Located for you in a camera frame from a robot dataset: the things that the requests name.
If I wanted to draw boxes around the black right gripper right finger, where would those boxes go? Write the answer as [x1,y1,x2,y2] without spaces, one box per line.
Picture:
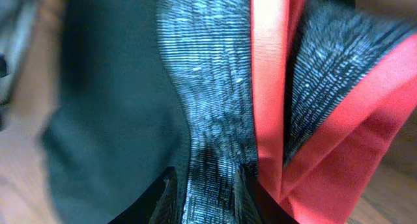
[234,167,298,224]

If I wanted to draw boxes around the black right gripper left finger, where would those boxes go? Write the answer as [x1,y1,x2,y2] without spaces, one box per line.
[109,167,178,224]

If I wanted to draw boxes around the black leggings red waistband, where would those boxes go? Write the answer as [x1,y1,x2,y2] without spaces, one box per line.
[42,0,416,223]

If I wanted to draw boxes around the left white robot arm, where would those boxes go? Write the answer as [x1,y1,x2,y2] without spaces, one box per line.
[1,0,37,129]

